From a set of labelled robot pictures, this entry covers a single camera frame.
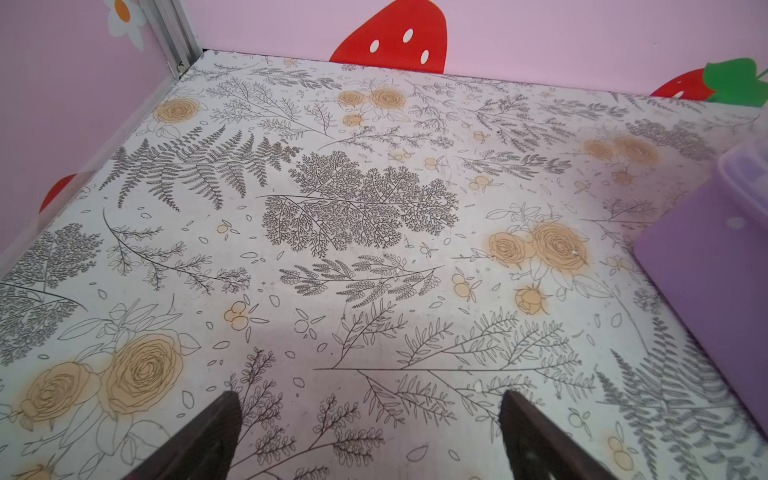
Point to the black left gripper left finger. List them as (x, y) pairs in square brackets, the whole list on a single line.
[(202, 449)]

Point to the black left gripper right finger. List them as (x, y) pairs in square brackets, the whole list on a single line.
[(537, 448)]

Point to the purple plastic tool box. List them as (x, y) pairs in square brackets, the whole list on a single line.
[(708, 257)]

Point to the aluminium corner post left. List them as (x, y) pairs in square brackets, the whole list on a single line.
[(173, 30)]

